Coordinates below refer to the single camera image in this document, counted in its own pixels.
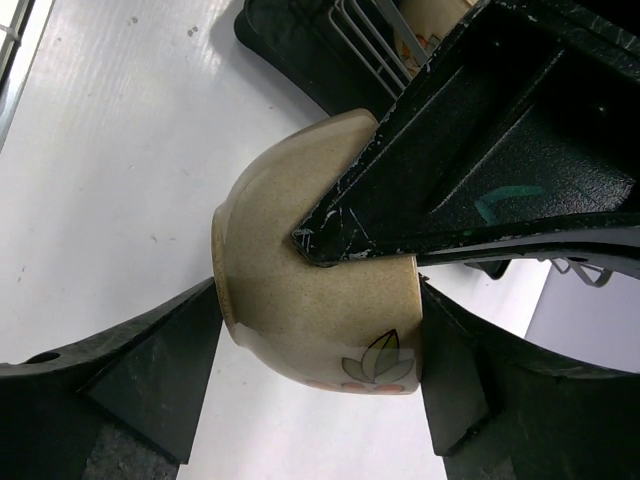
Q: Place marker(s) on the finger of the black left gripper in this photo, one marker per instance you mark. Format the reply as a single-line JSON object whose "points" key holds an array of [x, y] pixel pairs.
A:
{"points": [[518, 139]]}

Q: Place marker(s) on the aluminium front rail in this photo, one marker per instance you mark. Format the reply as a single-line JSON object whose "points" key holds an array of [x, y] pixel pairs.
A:
{"points": [[23, 23]]}

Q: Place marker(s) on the white bowl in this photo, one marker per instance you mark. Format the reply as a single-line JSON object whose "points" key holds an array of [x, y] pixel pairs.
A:
{"points": [[353, 327]]}

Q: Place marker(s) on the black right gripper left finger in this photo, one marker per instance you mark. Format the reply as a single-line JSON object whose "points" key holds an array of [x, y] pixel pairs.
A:
{"points": [[121, 404]]}

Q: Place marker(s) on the black wire dish rack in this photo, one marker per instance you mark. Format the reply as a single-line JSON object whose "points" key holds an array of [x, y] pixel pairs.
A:
{"points": [[381, 40]]}

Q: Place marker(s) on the cream bowl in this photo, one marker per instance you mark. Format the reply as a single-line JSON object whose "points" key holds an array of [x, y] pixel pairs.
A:
{"points": [[431, 20]]}

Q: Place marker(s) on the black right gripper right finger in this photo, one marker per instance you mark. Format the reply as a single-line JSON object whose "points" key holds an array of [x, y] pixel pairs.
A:
{"points": [[500, 407]]}

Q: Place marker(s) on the black drip tray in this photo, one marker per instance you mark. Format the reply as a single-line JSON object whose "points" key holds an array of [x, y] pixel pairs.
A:
{"points": [[310, 60]]}

